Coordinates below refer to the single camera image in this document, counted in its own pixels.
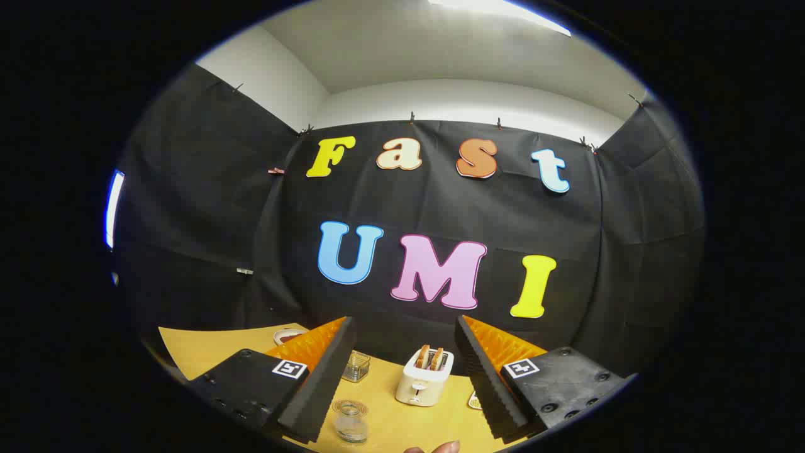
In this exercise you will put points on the white divided seed dish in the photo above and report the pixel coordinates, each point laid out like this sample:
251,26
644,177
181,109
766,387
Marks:
473,401

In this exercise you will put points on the wooden table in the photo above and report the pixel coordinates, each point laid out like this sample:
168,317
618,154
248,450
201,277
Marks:
207,352

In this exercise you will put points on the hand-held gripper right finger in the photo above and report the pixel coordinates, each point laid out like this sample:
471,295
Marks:
484,377

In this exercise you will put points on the computer monitor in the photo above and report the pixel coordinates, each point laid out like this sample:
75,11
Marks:
113,207

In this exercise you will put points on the black backdrop cloth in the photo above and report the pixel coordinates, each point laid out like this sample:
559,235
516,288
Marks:
440,214

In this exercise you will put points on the toast slice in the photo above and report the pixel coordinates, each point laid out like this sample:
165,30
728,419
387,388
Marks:
423,356
436,358

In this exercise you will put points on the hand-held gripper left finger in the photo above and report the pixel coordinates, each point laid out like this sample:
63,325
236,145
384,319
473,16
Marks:
327,377

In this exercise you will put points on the white toaster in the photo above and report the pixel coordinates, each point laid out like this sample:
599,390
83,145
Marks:
421,384

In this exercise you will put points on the clear plastic bottle green label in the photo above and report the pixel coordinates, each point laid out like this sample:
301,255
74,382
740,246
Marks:
351,428

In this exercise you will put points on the small white plate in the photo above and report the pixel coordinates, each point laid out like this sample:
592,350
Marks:
287,337

